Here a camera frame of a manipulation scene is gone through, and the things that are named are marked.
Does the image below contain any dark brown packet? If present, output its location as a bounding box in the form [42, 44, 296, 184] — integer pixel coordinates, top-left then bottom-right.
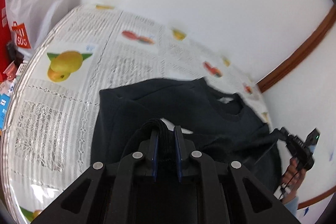
[7, 41, 25, 67]

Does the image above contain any fruit print lace tablecloth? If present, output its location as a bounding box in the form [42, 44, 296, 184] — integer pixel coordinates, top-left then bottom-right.
[0, 4, 271, 223]

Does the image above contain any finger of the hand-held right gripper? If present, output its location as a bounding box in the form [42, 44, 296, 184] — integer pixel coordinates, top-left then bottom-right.
[273, 127, 291, 142]

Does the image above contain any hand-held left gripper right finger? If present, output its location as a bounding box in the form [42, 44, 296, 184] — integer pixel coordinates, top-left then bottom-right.
[174, 125, 302, 224]

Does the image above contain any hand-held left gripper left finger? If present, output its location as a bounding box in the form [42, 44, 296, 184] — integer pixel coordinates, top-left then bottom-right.
[31, 132, 158, 224]

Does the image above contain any red packet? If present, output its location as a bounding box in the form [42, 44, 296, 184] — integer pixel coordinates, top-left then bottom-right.
[1, 61, 20, 82]

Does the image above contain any blue box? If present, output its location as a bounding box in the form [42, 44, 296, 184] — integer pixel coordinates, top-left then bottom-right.
[0, 94, 12, 132]

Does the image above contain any person's right hand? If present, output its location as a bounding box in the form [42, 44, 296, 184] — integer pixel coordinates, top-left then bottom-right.
[282, 158, 307, 191]

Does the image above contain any black sweatshirt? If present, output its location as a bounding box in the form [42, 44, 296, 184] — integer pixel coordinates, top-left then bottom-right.
[91, 77, 282, 194]

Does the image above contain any person's right forearm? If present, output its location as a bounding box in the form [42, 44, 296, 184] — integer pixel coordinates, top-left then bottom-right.
[282, 186, 300, 219]

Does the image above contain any red paper shopping bag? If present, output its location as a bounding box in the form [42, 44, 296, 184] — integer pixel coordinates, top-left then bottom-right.
[0, 0, 7, 83]

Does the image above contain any brown wooden baseboard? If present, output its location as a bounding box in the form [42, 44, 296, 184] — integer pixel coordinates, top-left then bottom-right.
[297, 187, 336, 210]

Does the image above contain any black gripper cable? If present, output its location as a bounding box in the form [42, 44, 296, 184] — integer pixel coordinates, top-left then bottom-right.
[273, 169, 301, 201]

